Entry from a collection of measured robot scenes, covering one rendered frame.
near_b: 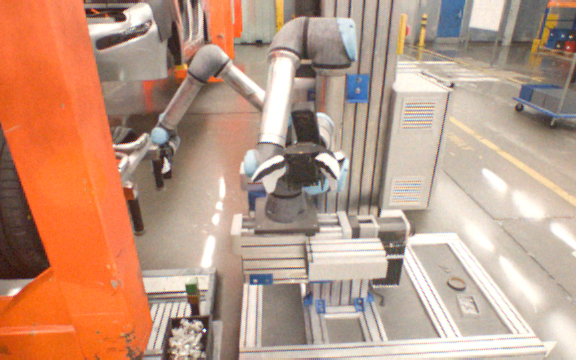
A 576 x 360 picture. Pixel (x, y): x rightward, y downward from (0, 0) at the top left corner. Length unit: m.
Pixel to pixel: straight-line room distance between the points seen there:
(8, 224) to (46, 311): 0.30
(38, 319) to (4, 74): 0.69
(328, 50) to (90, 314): 0.97
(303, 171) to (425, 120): 0.75
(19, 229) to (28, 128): 0.51
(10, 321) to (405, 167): 1.34
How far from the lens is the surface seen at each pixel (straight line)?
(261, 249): 1.35
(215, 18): 5.01
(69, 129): 0.91
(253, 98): 1.79
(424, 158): 1.45
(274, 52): 1.07
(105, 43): 3.99
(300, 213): 1.29
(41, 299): 1.24
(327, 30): 1.08
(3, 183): 1.38
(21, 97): 0.93
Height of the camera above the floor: 1.51
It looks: 26 degrees down
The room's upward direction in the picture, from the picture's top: straight up
